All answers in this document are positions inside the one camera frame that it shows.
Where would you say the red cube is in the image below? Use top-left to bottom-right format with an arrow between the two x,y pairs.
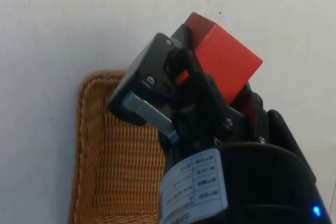
176,12 -> 264,106

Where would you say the brown wicker basket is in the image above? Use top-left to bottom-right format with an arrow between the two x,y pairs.
67,70 -> 169,224

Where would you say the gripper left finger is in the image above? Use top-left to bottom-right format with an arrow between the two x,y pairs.
109,24 -> 248,167

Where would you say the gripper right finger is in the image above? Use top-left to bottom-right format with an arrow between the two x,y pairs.
229,82 -> 316,180

